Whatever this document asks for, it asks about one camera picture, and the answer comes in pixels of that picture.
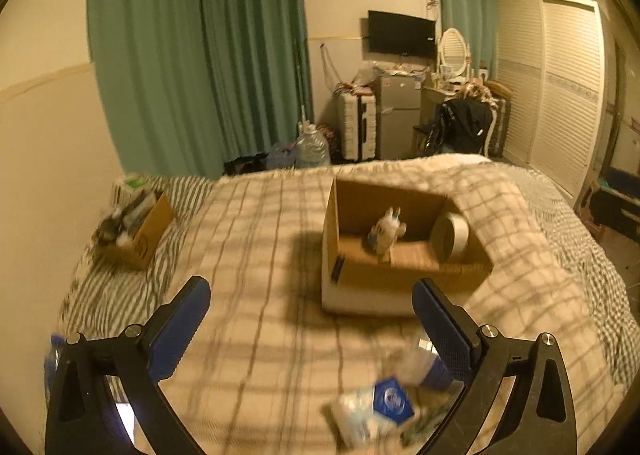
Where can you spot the large clear water jug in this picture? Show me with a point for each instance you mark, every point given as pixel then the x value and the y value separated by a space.
pixel 311 149

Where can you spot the black wall television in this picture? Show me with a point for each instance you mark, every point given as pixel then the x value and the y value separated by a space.
pixel 401 35

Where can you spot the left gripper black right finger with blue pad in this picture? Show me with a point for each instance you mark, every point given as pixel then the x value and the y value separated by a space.
pixel 539 416

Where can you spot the green right curtain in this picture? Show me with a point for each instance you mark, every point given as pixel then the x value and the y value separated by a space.
pixel 477 20

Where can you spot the blue water bottle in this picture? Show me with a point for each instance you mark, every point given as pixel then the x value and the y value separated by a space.
pixel 50 363

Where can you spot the grey tape roll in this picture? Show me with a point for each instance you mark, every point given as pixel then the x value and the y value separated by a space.
pixel 450 237

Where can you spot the white oval vanity mirror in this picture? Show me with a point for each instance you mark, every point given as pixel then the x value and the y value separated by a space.
pixel 454 55

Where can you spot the small cardboard box with items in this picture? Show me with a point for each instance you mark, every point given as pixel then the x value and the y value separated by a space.
pixel 140 215

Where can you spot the clear bottle blue label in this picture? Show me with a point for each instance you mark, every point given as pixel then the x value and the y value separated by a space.
pixel 419 366

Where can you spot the beige plaid blanket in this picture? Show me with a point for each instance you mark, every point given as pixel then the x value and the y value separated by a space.
pixel 245 420

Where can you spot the white suitcase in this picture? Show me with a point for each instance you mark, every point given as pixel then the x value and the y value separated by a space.
pixel 357 122

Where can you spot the green left curtain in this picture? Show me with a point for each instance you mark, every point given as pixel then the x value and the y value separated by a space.
pixel 188 85

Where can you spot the large open cardboard box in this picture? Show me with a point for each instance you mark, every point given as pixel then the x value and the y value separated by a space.
pixel 354 282

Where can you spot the black clothes on chair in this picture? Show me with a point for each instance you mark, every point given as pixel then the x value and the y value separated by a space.
pixel 458 126

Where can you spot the green curtain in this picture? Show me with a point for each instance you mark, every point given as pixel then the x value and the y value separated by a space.
pixel 477 20
pixel 188 85

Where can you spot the checked grey bedsheet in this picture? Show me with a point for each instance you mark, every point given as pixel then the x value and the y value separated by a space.
pixel 257 238

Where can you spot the white blue toy figurine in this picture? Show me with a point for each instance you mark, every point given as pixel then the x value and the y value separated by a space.
pixel 384 234

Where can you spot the grey mini fridge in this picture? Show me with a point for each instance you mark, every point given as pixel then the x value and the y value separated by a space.
pixel 398 101

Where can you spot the white louvred wardrobe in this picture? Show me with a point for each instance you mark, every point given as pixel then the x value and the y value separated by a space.
pixel 551 55

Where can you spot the blue white snack packet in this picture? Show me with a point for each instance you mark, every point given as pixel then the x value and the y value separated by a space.
pixel 368 414

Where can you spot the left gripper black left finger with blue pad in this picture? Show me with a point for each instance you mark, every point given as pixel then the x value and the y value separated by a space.
pixel 82 414

